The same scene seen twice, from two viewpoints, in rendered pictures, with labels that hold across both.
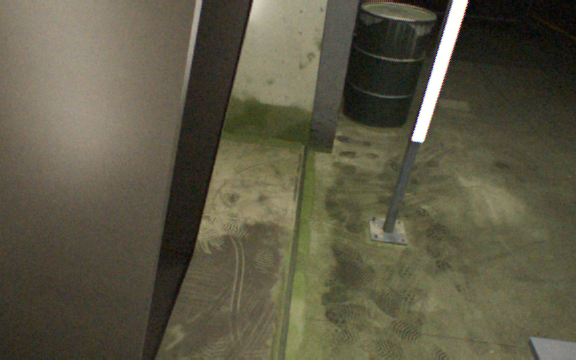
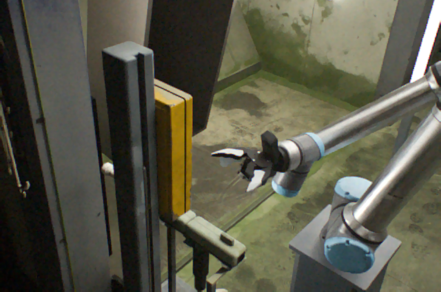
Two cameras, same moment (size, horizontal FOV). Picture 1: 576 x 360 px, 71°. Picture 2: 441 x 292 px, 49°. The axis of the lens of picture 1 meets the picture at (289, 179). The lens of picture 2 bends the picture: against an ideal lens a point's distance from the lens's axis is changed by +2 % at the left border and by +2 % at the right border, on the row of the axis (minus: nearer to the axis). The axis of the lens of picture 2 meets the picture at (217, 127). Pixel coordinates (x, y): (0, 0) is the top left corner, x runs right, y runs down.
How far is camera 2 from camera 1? 1.53 m
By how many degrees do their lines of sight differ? 32
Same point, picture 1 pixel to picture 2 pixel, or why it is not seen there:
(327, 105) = (391, 80)
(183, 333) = (195, 182)
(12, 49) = (116, 1)
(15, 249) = not seen: hidden behind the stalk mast
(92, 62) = (130, 7)
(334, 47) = (402, 31)
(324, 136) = not seen: hidden behind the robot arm
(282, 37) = (360, 17)
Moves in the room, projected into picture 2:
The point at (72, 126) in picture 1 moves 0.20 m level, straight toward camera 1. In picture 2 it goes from (125, 23) to (109, 41)
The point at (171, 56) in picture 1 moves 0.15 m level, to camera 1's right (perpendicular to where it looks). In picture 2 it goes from (144, 8) to (172, 17)
